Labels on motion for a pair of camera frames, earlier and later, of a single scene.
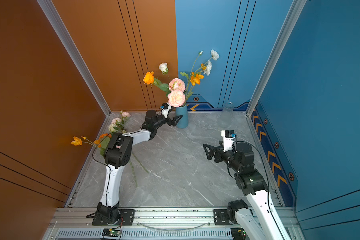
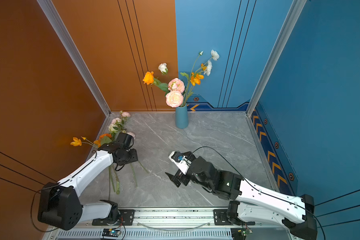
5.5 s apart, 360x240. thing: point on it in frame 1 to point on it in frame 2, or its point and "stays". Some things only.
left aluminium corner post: x=73 y=52 stays
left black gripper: x=172 y=122 to x=134 y=158
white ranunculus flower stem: x=215 y=56 stays
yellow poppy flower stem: x=77 y=141 stays
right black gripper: x=219 y=150 to x=179 y=175
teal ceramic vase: x=183 y=122 stays
